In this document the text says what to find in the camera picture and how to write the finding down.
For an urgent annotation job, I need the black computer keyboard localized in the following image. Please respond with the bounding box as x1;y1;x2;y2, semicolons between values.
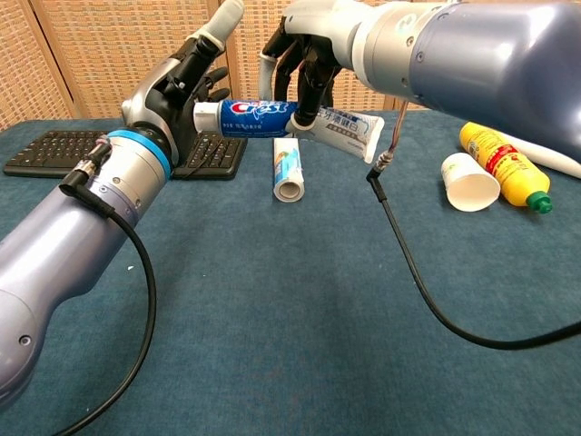
3;130;249;181

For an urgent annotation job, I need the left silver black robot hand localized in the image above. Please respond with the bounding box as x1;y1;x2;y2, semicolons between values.
121;0;246;164

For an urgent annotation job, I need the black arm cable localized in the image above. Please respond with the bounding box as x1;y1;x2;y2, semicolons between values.
58;140;158;436
366;97;581;351

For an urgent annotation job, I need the blue table cloth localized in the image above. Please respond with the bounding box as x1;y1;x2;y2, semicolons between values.
0;107;581;436

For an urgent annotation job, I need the white paper cup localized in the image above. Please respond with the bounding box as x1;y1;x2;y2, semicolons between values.
440;152;502;213

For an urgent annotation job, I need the white tube dark cap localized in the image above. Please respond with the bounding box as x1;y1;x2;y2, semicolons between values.
512;135;581;179

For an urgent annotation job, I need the woven wooden folding screen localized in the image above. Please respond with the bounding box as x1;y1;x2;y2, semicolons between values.
0;0;581;133

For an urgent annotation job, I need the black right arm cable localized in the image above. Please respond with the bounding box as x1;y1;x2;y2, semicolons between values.
366;97;581;351

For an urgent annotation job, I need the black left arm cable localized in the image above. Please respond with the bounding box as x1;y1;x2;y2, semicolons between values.
58;140;158;436

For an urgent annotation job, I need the blue white Crest toothpaste tube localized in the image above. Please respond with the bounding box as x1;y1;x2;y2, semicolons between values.
192;98;386;164

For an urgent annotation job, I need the cling film roll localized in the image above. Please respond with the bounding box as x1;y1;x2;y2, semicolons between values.
272;137;306;203

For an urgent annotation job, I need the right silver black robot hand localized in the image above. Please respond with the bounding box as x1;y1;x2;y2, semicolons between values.
259;0;382;137

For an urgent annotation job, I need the black keyboard cable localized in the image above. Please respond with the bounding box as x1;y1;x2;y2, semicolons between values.
174;134;240;179

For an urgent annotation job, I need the yellow bottle green cap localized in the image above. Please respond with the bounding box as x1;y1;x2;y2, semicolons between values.
458;121;554;214

